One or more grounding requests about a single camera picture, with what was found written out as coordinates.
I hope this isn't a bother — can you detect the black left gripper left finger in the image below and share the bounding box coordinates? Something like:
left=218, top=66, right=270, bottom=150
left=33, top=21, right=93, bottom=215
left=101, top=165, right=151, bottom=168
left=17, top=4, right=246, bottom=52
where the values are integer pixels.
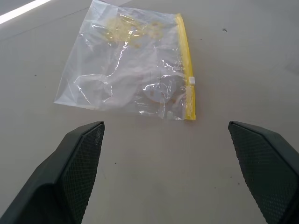
left=0, top=120, right=106, bottom=224

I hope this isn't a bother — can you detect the clear yellow-zip plastic bag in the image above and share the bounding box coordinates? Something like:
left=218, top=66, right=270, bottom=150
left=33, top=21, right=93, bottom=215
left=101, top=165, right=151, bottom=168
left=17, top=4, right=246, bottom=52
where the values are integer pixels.
left=53, top=0, right=197, bottom=121

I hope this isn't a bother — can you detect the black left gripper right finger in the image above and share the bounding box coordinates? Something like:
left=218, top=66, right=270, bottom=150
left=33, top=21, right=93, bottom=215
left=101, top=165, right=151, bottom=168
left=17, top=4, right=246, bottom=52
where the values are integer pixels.
left=228, top=120, right=299, bottom=224

